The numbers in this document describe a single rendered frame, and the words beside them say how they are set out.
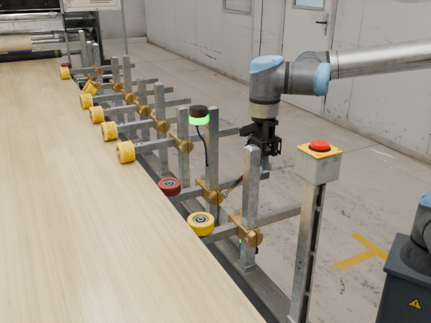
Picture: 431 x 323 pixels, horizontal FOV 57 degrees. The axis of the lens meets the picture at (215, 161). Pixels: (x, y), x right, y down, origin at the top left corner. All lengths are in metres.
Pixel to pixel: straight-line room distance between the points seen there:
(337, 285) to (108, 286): 1.62
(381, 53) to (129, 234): 0.88
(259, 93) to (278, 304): 0.60
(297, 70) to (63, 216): 0.80
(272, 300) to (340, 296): 1.13
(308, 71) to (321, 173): 0.35
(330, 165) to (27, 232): 0.84
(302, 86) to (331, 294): 1.45
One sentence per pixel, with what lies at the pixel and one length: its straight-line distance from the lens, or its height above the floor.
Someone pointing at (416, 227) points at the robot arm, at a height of 0.75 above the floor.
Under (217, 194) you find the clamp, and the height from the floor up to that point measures 0.87.
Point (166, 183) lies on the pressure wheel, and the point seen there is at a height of 0.91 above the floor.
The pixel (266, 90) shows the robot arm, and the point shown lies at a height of 1.27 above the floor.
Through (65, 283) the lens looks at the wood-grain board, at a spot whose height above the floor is 0.90.
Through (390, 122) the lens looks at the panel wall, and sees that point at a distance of 4.23.
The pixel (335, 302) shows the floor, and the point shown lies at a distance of 2.29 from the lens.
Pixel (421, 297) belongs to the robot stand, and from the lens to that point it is 1.65.
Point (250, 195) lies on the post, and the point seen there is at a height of 0.98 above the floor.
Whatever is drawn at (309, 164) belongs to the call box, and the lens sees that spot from 0.85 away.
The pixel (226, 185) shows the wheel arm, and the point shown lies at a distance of 1.47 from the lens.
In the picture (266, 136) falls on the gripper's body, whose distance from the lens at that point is 1.15.
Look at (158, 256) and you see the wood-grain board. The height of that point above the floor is 0.90.
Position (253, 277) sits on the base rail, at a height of 0.70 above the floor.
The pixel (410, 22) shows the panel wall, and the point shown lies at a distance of 4.04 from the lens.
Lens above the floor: 1.56
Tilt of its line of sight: 25 degrees down
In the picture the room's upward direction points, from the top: straight up
